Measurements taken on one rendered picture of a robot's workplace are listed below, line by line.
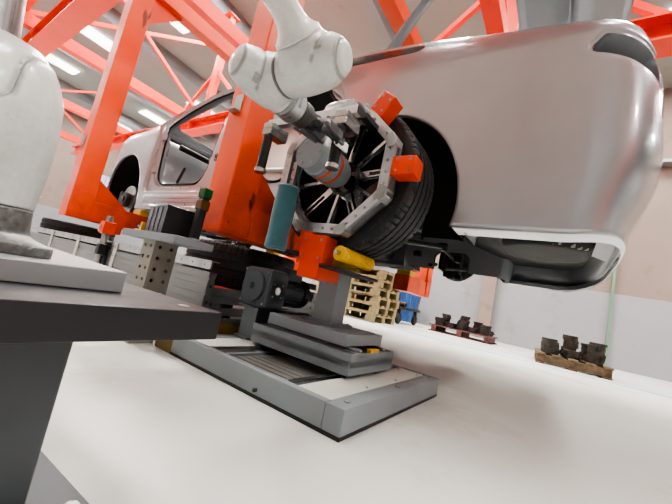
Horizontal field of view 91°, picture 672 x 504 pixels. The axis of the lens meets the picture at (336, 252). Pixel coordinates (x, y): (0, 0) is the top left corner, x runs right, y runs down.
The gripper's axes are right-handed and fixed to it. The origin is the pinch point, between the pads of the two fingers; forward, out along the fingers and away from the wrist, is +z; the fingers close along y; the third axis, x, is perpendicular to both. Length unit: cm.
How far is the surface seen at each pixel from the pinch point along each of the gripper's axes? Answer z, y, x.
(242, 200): 15, -59, -14
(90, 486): -52, 9, -83
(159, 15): 32, -260, 166
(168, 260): -2, -77, -48
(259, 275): 22, -45, -46
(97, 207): 26, -253, -19
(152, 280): -7, -75, -57
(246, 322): 28, -52, -68
